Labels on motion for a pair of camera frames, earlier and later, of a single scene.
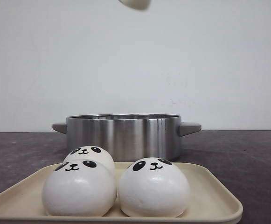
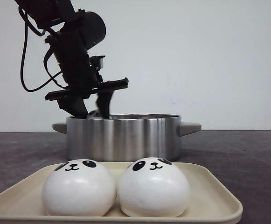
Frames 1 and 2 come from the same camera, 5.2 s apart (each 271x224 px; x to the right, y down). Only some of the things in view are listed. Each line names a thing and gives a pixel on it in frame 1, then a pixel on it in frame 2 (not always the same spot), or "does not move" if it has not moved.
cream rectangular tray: x=211 y=199 does not move
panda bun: x=79 y=188 does not move
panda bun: x=152 y=187 does not move
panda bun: x=91 y=152 to x=94 y=114
